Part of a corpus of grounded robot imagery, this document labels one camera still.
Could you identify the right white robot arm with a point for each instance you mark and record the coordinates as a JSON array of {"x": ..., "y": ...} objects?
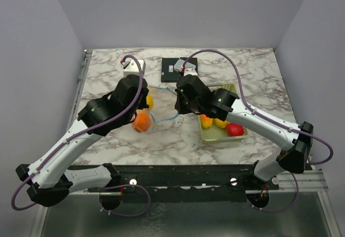
[{"x": 294, "y": 140}]

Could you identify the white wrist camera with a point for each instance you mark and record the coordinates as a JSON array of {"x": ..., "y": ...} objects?
[
  {"x": 130, "y": 67},
  {"x": 189, "y": 71}
]

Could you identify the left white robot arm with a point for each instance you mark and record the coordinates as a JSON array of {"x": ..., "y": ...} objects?
[{"x": 50, "y": 178}]

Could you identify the pale green plastic basket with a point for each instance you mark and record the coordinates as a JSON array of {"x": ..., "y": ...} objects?
[{"x": 215, "y": 134}]

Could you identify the clear zip top bag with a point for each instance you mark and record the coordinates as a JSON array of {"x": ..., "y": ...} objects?
[{"x": 163, "y": 109}]

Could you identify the yellow orange mango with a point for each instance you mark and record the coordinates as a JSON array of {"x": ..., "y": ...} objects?
[{"x": 205, "y": 121}]

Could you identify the yellow lemon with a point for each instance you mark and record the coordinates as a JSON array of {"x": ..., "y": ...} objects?
[{"x": 150, "y": 102}]

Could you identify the orange tangerine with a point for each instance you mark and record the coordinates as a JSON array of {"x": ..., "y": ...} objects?
[{"x": 142, "y": 122}]

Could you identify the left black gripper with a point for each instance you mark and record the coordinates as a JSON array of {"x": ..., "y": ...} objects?
[{"x": 144, "y": 104}]

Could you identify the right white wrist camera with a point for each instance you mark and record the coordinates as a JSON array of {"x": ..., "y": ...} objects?
[{"x": 189, "y": 71}]

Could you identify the grey white small box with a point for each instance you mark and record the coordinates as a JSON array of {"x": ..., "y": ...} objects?
[{"x": 181, "y": 64}]

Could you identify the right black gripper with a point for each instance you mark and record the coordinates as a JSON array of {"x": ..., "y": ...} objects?
[{"x": 181, "y": 109}]

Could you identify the yellow banana bunch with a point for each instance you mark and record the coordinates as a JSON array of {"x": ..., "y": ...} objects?
[{"x": 220, "y": 124}]

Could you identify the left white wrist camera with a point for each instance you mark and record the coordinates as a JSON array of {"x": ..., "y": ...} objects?
[{"x": 130, "y": 67}]

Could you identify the red apple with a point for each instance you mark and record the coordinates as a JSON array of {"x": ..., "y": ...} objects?
[{"x": 234, "y": 130}]

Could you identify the black flat box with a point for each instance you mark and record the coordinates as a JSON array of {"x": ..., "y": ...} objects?
[{"x": 168, "y": 74}]

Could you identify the black metal base rail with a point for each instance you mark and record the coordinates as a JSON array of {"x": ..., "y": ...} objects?
[{"x": 136, "y": 184}]

